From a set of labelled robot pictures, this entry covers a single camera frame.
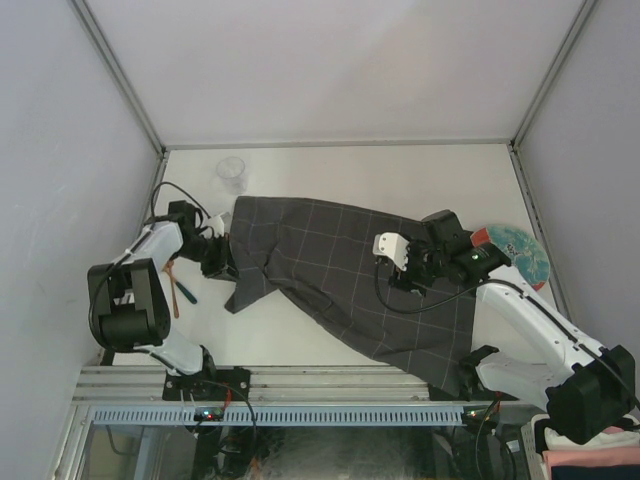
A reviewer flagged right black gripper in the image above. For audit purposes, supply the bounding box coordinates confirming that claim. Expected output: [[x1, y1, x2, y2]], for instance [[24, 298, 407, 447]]
[[388, 235, 447, 297]]

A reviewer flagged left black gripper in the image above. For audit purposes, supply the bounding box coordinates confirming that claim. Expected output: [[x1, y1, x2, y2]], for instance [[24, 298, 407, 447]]
[[173, 233, 242, 283]]

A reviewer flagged dark grey checked cloth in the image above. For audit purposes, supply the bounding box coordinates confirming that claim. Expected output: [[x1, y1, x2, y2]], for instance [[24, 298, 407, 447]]
[[225, 196, 475, 397]]

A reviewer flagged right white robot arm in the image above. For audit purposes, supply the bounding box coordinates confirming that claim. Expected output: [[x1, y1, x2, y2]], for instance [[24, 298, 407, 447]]
[[373, 210, 639, 445]]

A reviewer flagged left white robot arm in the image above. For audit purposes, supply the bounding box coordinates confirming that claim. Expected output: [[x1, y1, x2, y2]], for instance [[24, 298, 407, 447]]
[[87, 201, 238, 400]]

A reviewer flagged gold fork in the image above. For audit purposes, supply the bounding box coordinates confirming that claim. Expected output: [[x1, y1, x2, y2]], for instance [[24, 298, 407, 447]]
[[164, 260, 180, 319]]

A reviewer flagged clear drinking glass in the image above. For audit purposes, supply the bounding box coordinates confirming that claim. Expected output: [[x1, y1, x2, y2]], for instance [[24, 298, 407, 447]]
[[216, 156, 247, 195]]

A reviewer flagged red and teal plate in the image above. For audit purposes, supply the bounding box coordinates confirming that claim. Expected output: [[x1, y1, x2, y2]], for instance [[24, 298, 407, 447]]
[[471, 224, 551, 291]]

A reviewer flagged white laundry basket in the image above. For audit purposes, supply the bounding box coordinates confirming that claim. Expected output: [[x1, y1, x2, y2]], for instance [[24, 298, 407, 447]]
[[521, 414, 639, 479]]

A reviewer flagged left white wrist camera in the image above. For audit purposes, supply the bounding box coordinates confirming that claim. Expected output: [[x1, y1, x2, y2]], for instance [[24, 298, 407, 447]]
[[204, 212, 232, 237]]

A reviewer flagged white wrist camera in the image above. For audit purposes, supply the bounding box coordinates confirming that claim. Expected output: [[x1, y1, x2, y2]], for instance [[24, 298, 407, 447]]
[[372, 232, 410, 271], [204, 212, 232, 237]]

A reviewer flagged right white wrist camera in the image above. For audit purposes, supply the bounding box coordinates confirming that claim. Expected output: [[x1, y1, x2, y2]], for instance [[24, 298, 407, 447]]
[[372, 232, 410, 271]]

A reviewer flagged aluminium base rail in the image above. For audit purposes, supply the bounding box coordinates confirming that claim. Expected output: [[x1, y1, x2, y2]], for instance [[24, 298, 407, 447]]
[[72, 365, 460, 406]]

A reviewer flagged blue slotted cable duct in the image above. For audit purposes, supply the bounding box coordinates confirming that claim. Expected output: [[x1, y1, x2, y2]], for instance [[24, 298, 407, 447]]
[[92, 405, 465, 427]]

